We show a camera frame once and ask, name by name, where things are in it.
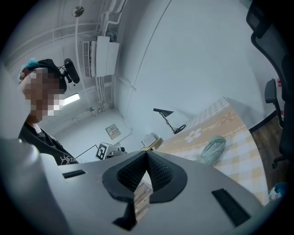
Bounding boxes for black head cap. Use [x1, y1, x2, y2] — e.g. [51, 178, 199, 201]
[37, 58, 68, 94]

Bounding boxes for white wall control panel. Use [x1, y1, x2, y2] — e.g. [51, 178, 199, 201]
[105, 123, 121, 140]

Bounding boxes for round ceiling fixture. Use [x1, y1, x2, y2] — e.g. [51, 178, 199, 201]
[71, 6, 85, 18]

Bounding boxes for white air conditioner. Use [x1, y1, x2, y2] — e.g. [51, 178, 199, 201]
[82, 35, 120, 78]

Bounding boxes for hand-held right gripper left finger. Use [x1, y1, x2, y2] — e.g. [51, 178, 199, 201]
[39, 151, 148, 235]

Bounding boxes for teal crumpled bag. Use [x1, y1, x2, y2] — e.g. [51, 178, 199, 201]
[267, 182, 289, 203]

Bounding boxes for green umbrella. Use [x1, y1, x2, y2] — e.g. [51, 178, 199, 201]
[194, 134, 227, 166]

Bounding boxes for white box appliance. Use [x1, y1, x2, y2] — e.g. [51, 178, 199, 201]
[141, 133, 159, 148]

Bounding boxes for person's black shirt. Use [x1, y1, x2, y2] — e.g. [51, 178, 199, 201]
[18, 121, 80, 166]

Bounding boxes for black office chair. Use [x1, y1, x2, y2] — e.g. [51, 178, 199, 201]
[245, 0, 294, 169]

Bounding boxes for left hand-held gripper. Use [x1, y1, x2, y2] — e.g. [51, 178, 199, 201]
[95, 142, 128, 161]

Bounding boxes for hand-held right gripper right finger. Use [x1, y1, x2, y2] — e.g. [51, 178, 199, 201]
[130, 151, 270, 235]

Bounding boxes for person's head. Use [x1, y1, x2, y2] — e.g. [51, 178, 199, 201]
[18, 66, 66, 124]

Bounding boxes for table with yellow checkered cloth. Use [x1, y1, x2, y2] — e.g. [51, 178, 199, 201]
[134, 96, 270, 224]

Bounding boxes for black desk lamp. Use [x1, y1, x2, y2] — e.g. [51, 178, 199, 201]
[153, 107, 187, 134]

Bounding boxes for long ceiling light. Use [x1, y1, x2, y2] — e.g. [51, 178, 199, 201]
[61, 92, 81, 106]

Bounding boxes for black head-worn camera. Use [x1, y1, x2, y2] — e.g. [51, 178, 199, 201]
[58, 58, 81, 87]

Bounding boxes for white ceiling pipes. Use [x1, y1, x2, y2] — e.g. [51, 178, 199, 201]
[95, 0, 128, 37]

